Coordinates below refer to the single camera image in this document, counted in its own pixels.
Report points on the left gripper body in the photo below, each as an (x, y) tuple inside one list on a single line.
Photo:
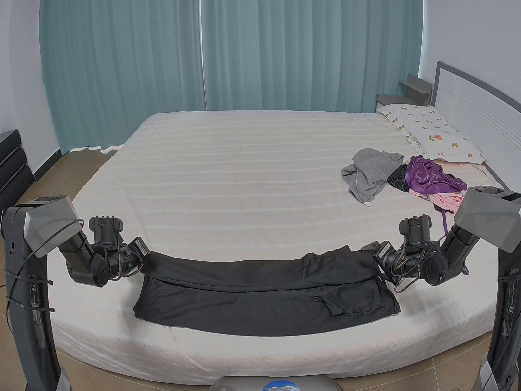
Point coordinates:
[(141, 251)]

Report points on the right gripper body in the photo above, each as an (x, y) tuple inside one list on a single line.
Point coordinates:
[(382, 253)]

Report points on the black T-shirt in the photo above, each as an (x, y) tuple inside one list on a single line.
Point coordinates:
[(244, 295)]

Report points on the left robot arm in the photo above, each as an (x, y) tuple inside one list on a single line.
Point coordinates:
[(28, 299)]

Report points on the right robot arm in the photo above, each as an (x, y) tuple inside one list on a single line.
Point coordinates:
[(488, 218)]

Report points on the bed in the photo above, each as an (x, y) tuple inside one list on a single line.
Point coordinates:
[(244, 157)]

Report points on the black shiny garment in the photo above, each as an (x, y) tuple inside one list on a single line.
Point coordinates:
[(398, 181)]

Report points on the pink garment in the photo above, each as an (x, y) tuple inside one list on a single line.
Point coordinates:
[(443, 201)]

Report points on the grey garment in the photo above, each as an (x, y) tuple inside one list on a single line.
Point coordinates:
[(370, 169)]

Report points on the purple garment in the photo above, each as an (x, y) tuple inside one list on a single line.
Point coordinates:
[(427, 175)]

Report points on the white printed pillow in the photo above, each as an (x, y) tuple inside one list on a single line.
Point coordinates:
[(431, 130)]

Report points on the black chest of drawers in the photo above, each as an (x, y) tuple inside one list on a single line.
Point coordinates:
[(14, 165)]

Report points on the grey bedside table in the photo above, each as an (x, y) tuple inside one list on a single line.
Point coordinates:
[(405, 97)]

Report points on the blue-green curtain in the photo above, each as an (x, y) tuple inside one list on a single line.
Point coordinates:
[(305, 43), (122, 55)]

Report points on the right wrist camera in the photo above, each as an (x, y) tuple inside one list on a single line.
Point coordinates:
[(415, 228)]

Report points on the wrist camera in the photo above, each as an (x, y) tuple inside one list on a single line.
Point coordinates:
[(415, 228), (106, 230)]

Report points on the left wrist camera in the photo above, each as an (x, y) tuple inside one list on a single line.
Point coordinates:
[(106, 230)]

